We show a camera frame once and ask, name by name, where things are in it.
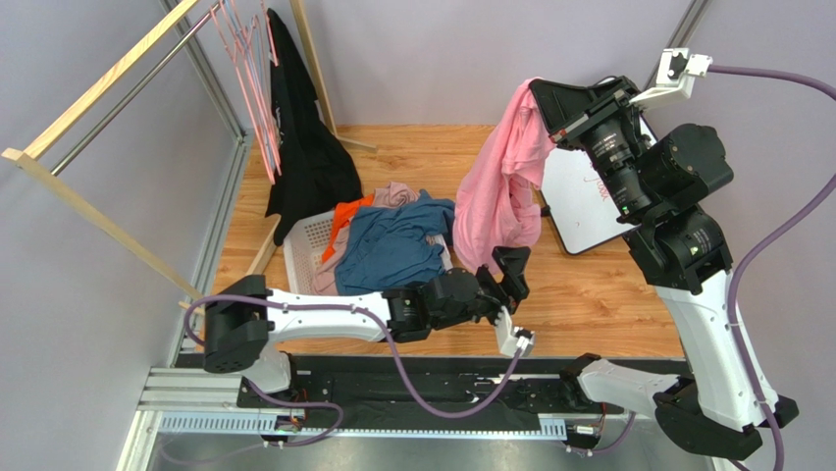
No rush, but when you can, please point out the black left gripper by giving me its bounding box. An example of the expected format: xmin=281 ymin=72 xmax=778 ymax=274
xmin=429 ymin=247 xmax=529 ymax=338

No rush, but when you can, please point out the pink t-shirt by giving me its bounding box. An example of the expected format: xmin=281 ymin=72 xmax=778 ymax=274
xmin=452 ymin=78 xmax=554 ymax=274

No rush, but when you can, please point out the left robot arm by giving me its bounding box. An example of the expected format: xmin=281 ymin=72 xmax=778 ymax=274
xmin=203 ymin=246 xmax=535 ymax=393

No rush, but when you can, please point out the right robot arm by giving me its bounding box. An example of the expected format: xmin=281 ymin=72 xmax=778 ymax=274
xmin=529 ymin=75 xmax=799 ymax=461

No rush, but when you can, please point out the teal blue t-shirt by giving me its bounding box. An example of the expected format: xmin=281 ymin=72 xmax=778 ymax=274
xmin=335 ymin=190 xmax=454 ymax=295

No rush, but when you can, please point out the black hanging t-shirt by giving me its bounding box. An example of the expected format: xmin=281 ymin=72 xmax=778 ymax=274
xmin=265 ymin=9 xmax=363 ymax=246

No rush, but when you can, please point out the white board with red writing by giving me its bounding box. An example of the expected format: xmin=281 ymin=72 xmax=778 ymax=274
xmin=541 ymin=141 xmax=634 ymax=255

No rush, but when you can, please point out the orange garment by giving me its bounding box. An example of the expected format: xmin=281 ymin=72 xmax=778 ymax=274
xmin=321 ymin=194 xmax=374 ymax=262

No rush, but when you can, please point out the white plastic laundry basket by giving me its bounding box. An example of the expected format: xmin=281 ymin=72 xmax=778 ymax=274
xmin=284 ymin=212 xmax=452 ymax=294

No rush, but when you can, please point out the wooden clothes rack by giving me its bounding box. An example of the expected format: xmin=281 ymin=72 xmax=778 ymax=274
xmin=1 ymin=0 xmax=378 ymax=315

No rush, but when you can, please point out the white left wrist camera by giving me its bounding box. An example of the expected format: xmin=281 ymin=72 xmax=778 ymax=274
xmin=494 ymin=307 xmax=536 ymax=358

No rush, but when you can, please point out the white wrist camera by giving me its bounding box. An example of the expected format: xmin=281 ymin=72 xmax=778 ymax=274
xmin=494 ymin=307 xmax=536 ymax=358
xmin=630 ymin=48 xmax=713 ymax=111

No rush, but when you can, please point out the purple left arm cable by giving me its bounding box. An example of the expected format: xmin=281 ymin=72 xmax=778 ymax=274
xmin=183 ymin=293 xmax=524 ymax=434

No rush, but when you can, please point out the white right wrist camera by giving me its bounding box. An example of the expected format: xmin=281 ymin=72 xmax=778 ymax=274
xmin=630 ymin=48 xmax=713 ymax=111

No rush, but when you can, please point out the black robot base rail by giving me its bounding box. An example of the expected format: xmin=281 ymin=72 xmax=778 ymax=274
xmin=275 ymin=355 xmax=624 ymax=432

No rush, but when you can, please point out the white slotted cable duct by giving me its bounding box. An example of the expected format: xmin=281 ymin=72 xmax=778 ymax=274
xmin=156 ymin=411 xmax=568 ymax=441

